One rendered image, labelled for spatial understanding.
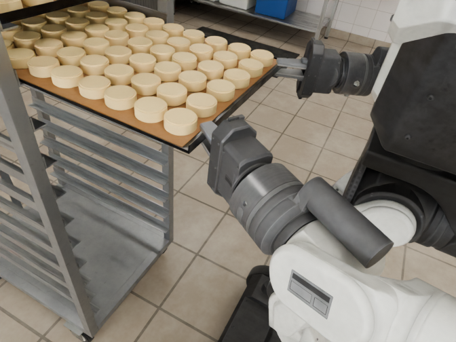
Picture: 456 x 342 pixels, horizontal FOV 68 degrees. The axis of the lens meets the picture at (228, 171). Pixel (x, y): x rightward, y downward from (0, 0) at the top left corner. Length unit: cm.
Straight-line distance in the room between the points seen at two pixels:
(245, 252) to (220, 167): 124
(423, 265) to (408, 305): 167
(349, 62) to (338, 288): 54
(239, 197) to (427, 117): 24
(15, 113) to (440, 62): 62
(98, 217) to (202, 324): 64
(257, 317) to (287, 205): 96
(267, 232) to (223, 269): 124
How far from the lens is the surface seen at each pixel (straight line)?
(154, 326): 147
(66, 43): 79
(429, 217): 61
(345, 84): 76
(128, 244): 149
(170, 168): 120
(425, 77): 43
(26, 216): 103
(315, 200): 35
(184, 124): 49
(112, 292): 138
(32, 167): 74
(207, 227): 173
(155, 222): 144
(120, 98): 55
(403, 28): 42
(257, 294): 130
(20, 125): 69
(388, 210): 57
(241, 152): 40
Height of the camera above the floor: 133
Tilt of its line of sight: 41 degrees down
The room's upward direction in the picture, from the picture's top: 8 degrees clockwise
